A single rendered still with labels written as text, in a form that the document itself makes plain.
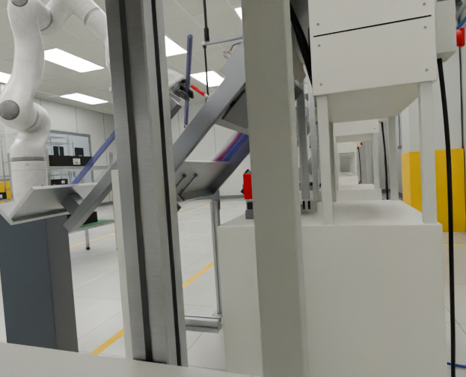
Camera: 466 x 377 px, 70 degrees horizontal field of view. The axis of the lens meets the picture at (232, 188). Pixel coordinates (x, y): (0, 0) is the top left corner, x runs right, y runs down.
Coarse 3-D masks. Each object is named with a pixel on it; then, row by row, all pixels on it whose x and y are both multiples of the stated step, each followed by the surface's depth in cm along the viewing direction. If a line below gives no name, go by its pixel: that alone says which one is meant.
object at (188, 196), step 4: (208, 188) 182; (188, 192) 159; (192, 192) 162; (196, 192) 166; (200, 192) 170; (204, 192) 174; (208, 192) 178; (180, 196) 149; (184, 196) 152; (188, 196) 155; (192, 196) 158; (196, 196) 162; (200, 196) 166; (204, 196) 171; (180, 200) 145; (184, 200) 149
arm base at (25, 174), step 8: (32, 160) 126; (40, 160) 129; (16, 168) 125; (24, 168) 125; (32, 168) 126; (40, 168) 129; (16, 176) 125; (24, 176) 125; (32, 176) 126; (40, 176) 129; (16, 184) 125; (24, 184) 125; (32, 184) 126; (40, 184) 129; (16, 192) 126; (24, 192) 125; (16, 200) 126
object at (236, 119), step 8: (240, 96) 111; (232, 104) 112; (240, 104) 115; (224, 112) 121; (232, 112) 115; (240, 112) 121; (224, 120) 127; (232, 120) 121; (240, 120) 128; (232, 128) 139; (240, 128) 148
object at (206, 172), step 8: (192, 160) 134; (200, 160) 142; (184, 168) 131; (192, 168) 139; (200, 168) 147; (208, 168) 155; (216, 168) 166; (224, 168) 178; (176, 176) 130; (184, 176) 135; (192, 176) 146; (200, 176) 155; (208, 176) 164; (216, 176) 176; (176, 184) 137; (184, 184) 146; (192, 184) 155; (200, 184) 165; (208, 184) 176; (176, 192) 145; (184, 192) 154
